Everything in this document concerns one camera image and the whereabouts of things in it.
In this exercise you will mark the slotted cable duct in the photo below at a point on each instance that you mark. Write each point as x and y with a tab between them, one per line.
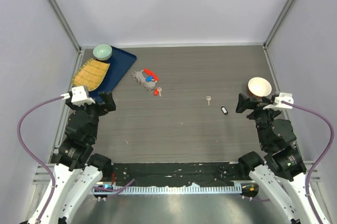
153	190

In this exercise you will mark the left aluminium frame post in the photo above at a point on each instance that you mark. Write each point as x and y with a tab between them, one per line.
61	18

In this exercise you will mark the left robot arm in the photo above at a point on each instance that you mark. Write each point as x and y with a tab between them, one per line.
76	170

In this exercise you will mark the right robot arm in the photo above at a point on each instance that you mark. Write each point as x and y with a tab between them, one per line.
281	173

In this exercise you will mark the red capped key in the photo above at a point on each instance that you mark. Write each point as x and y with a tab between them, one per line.
158	91

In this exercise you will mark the grey keyring holder red handle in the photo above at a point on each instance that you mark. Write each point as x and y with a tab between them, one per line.
140	77

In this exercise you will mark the black key fob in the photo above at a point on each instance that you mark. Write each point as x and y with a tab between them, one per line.
224	110

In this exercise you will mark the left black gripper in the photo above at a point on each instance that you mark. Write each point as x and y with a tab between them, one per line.
105	97

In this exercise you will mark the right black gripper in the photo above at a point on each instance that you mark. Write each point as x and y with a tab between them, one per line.
244	103

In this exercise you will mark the aluminium frame post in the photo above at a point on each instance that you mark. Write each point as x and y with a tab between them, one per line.
280	19
61	18

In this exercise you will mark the silver key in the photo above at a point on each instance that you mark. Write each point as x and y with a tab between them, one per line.
208	98

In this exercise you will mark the white brown bowl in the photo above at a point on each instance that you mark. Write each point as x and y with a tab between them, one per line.
259	86

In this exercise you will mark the green ceramic bowl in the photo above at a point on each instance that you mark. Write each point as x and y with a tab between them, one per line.
102	52

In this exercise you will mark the right aluminium frame post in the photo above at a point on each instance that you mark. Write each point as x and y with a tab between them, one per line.
280	19

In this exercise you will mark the yellow woven mat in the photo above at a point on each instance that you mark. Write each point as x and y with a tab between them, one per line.
91	74

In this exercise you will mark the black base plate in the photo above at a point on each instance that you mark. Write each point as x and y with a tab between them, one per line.
204	174

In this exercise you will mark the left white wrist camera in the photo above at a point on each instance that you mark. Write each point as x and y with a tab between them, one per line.
78	96

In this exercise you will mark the blue tray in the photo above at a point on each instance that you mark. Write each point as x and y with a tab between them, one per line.
120	62

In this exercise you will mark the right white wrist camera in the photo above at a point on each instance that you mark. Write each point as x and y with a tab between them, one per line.
280	101

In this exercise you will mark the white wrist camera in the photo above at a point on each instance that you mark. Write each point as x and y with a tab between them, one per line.
280	101
78	96

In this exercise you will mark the blue key tag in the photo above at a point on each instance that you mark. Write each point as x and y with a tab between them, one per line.
150	78

